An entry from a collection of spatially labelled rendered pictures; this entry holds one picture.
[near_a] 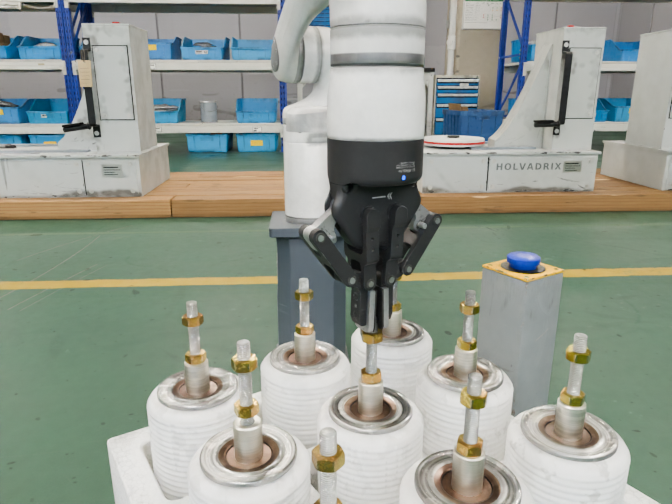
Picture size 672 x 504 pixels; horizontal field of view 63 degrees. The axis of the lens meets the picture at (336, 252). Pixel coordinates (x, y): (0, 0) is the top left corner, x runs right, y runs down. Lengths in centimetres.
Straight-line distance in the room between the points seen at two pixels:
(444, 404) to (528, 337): 20
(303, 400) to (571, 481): 25
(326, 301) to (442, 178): 163
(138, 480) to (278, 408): 14
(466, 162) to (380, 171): 217
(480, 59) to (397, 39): 650
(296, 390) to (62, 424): 56
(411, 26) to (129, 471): 46
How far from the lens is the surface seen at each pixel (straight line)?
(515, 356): 72
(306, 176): 95
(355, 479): 50
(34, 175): 271
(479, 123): 500
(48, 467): 95
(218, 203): 243
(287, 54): 93
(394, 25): 40
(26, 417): 109
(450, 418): 55
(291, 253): 96
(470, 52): 686
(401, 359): 62
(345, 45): 41
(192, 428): 52
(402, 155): 40
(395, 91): 40
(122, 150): 263
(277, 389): 57
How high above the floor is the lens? 52
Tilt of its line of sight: 16 degrees down
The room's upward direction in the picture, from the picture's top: straight up
